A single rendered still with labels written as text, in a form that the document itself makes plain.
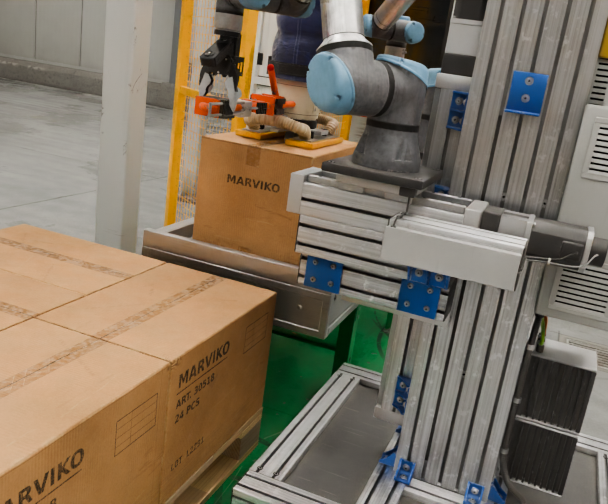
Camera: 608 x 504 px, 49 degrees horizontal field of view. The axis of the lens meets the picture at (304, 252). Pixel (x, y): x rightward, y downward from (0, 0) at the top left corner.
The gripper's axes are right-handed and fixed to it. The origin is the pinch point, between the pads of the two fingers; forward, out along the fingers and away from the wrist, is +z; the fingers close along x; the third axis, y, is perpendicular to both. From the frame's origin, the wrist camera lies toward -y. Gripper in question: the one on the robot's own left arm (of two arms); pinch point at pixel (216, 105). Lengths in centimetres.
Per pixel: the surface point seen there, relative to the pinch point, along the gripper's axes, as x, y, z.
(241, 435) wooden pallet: -20, 0, 97
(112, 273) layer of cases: 26, -6, 54
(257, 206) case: -3.1, 30.1, 32.8
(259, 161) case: -1.8, 30.1, 18.0
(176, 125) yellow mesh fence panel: 98, 145, 28
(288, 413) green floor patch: -22, 39, 108
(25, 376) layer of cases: 1, -69, 54
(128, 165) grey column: 92, 96, 44
